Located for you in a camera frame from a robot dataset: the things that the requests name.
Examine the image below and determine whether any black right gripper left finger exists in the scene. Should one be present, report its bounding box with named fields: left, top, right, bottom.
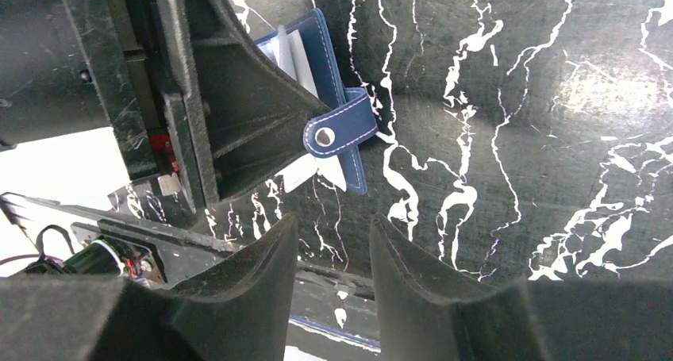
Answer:
left=1, top=213, right=298, bottom=360

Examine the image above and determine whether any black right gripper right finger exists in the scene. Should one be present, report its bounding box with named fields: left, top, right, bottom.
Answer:
left=369, top=214, right=672, bottom=360

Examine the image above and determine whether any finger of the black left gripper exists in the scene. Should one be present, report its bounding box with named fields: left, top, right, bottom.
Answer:
left=156, top=0, right=329, bottom=202

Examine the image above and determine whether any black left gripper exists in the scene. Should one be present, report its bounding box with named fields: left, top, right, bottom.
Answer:
left=1, top=0, right=206, bottom=210

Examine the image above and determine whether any blue leather card holder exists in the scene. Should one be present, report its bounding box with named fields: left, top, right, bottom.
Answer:
left=255, top=8, right=378, bottom=194

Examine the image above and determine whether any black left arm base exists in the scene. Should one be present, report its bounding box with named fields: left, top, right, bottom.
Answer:
left=1, top=193, right=239, bottom=290

